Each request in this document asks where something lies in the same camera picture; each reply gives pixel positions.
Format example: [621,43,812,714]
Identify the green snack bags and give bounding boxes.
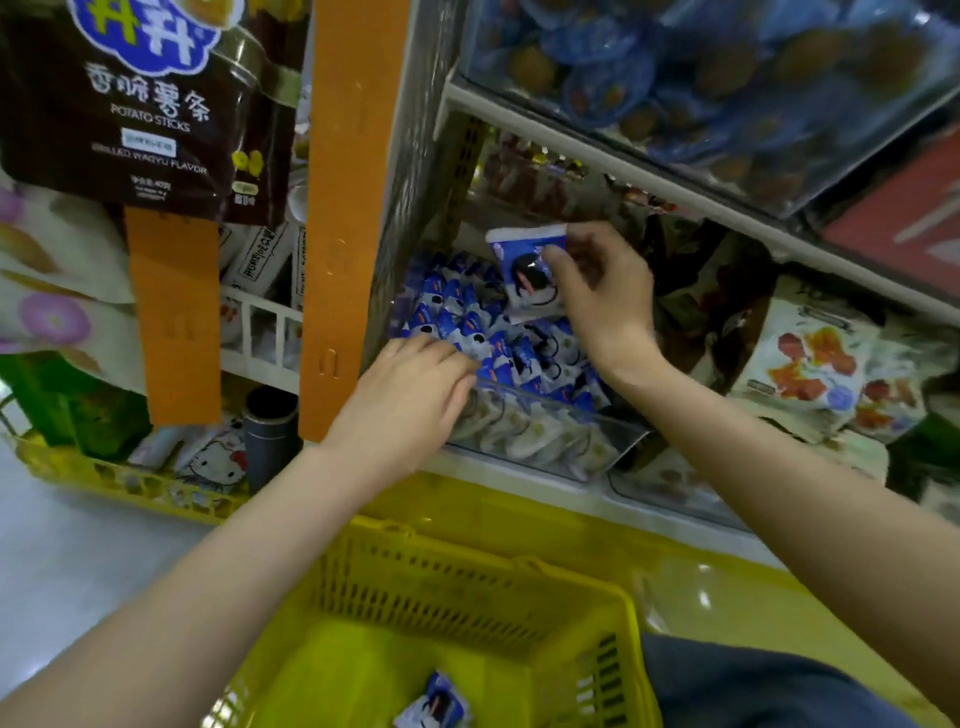
[0,352,152,462]

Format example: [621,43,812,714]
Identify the grey trousers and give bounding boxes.
[645,630,924,728]

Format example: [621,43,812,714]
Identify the black potato stick bag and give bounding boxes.
[0,0,309,227]

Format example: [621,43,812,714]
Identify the row of small brown packets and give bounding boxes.
[477,135,677,227]

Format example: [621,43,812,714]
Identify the orange hanging strip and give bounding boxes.
[124,205,224,429]

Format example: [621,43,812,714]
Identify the yellow plastic shopping basket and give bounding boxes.
[202,514,665,728]

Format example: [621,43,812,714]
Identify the red price sign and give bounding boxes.
[822,127,960,302]

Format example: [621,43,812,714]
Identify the pile of blue jelly cups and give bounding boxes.
[465,0,960,212]

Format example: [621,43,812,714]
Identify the person's left hand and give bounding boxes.
[322,333,479,489]

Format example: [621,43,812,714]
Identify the person's left forearm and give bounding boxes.
[0,450,399,728]

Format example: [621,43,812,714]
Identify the row of fruit print bags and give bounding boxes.
[622,277,960,527]

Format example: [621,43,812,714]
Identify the white cartoon print packet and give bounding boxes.
[135,420,249,489]

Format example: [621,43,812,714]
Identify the yellow floor basket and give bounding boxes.
[0,397,249,524]

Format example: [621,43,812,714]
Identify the dark grey cylinder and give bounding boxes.
[243,385,299,489]

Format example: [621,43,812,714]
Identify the orange shelf post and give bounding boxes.
[300,0,414,441]

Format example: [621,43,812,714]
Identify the person's right forearm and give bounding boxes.
[607,352,960,722]

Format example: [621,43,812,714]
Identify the clear plastic bin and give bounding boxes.
[375,187,707,485]
[607,442,752,530]

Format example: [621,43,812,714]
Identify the white wire rack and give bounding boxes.
[220,285,306,395]

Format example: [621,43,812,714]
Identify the person's right hand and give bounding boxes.
[543,222,665,389]

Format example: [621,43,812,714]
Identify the pile of blue snack packets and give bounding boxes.
[387,247,624,482]

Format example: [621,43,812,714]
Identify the store shelf with yellow base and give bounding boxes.
[297,0,960,707]

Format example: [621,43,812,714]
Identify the white card packet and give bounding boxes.
[225,222,302,299]

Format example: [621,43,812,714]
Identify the purple white snack bag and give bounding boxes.
[0,270,149,395]
[0,172,137,309]

